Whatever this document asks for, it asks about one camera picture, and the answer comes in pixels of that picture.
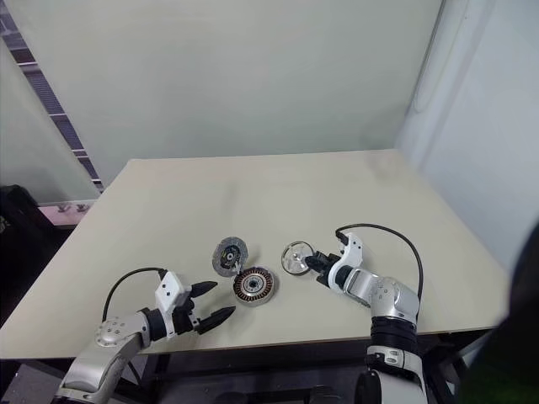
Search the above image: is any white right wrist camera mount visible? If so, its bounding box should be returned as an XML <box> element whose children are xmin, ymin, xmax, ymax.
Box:
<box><xmin>327</xmin><ymin>234</ymin><xmax>366</xmax><ymax>292</ymax></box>

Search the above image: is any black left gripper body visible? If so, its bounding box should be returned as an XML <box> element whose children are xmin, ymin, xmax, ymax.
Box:
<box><xmin>172</xmin><ymin>289</ymin><xmax>203</xmax><ymax>337</ymax></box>

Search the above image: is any dark blurry rounded shape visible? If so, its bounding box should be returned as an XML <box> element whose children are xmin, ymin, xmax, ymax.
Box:
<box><xmin>457</xmin><ymin>225</ymin><xmax>539</xmax><ymax>404</ymax></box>

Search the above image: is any round grey hinged lid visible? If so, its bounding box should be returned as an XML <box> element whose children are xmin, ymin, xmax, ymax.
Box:
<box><xmin>212</xmin><ymin>236</ymin><xmax>250</xmax><ymax>278</ymax></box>

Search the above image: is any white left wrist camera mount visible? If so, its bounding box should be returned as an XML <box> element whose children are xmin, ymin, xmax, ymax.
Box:
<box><xmin>154</xmin><ymin>271</ymin><xmax>191</xmax><ymax>340</ymax></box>

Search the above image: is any black bulky object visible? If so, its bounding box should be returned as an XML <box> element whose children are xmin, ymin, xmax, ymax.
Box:
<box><xmin>0</xmin><ymin>183</ymin><xmax>79</xmax><ymax>330</ymax></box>

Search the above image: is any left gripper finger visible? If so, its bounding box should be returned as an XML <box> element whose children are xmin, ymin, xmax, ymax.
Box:
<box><xmin>197</xmin><ymin>306</ymin><xmax>237</xmax><ymax>336</ymax></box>
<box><xmin>189</xmin><ymin>280</ymin><xmax>220</xmax><ymax>299</ymax></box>

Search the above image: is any dark slatted window strip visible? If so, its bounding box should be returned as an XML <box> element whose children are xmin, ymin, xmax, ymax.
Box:
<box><xmin>0</xmin><ymin>0</ymin><xmax>104</xmax><ymax>194</ymax></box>

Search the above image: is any white partition post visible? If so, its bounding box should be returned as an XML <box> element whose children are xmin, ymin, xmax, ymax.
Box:
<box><xmin>414</xmin><ymin>0</ymin><xmax>462</xmax><ymax>114</ymax></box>

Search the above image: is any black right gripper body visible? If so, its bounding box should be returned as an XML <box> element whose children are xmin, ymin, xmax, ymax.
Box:
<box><xmin>315</xmin><ymin>250</ymin><xmax>343</xmax><ymax>288</ymax></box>

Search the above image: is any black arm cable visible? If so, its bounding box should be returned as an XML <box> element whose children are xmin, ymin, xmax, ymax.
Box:
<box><xmin>334</xmin><ymin>223</ymin><xmax>424</xmax><ymax>300</ymax></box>
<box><xmin>102</xmin><ymin>267</ymin><xmax>166</xmax><ymax>325</ymax></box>

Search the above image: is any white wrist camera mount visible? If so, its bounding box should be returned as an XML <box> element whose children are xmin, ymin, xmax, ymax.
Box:
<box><xmin>327</xmin><ymin>234</ymin><xmax>366</xmax><ymax>292</ymax></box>
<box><xmin>154</xmin><ymin>271</ymin><xmax>191</xmax><ymax>340</ymax></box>

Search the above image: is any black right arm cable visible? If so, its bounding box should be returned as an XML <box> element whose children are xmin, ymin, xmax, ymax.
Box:
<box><xmin>334</xmin><ymin>223</ymin><xmax>424</xmax><ymax>300</ymax></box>

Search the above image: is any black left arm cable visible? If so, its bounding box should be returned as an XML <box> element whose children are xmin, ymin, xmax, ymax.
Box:
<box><xmin>102</xmin><ymin>267</ymin><xmax>166</xmax><ymax>325</ymax></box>

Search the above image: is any silver spoked rotor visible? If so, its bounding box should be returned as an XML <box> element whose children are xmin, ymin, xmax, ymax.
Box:
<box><xmin>280</xmin><ymin>240</ymin><xmax>317</xmax><ymax>277</ymax></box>

